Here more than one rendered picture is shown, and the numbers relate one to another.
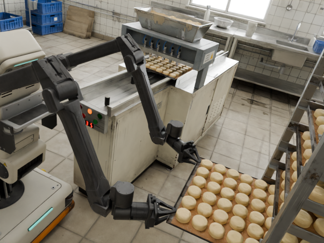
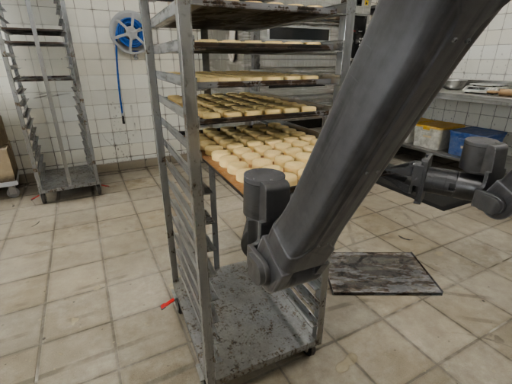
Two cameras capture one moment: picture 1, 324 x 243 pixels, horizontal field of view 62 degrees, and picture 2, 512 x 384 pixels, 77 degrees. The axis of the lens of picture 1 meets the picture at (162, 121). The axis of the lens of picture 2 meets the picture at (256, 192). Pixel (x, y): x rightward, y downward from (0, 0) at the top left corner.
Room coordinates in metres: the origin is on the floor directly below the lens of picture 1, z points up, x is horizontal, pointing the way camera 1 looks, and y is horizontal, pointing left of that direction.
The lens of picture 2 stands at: (1.34, 0.23, 1.19)
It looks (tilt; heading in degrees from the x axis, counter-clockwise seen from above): 22 degrees down; 228
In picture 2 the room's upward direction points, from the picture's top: straight up
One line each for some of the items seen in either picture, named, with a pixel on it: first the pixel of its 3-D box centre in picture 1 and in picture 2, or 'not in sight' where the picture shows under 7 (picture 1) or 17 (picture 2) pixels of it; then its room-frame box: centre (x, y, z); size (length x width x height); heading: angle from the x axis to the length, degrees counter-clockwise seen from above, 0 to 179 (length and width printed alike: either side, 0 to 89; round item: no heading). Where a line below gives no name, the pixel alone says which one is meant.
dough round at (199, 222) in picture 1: (199, 222); not in sight; (0.61, -0.18, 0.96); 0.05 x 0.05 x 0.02
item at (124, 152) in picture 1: (122, 135); not in sight; (1.74, 0.28, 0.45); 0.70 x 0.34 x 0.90; 155
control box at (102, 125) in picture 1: (91, 116); not in sight; (1.41, 0.43, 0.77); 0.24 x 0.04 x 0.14; 65
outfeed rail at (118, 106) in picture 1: (184, 72); not in sight; (2.24, -0.11, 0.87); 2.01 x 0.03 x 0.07; 155
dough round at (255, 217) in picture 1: (256, 218); (283, 147); (0.67, -0.39, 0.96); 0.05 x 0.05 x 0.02
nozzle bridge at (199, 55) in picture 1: (166, 54); not in sight; (2.20, 0.07, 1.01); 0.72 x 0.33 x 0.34; 65
